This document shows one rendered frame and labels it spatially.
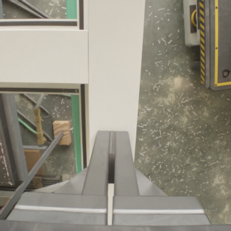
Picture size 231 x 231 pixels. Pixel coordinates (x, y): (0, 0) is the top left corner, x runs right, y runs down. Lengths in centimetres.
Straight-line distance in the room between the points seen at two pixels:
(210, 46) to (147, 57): 38
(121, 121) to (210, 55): 74
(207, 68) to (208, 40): 12
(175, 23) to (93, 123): 104
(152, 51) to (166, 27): 15
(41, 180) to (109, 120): 92
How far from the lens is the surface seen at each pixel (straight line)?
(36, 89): 22
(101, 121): 15
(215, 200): 175
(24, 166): 74
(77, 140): 24
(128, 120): 15
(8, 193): 77
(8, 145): 67
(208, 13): 87
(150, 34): 111
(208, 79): 87
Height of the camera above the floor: 108
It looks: 72 degrees down
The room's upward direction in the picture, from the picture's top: 180 degrees clockwise
